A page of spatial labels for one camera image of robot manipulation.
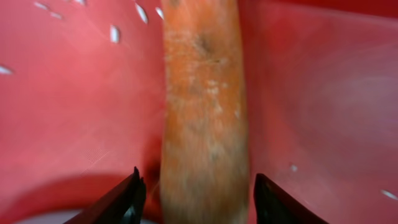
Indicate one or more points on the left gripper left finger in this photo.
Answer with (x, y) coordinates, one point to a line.
(123, 204)

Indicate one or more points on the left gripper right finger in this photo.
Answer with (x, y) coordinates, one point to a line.
(275, 206)

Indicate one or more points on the red plastic tray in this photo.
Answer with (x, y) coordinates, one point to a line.
(83, 90)

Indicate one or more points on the orange carrot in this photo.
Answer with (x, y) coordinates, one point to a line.
(204, 171)

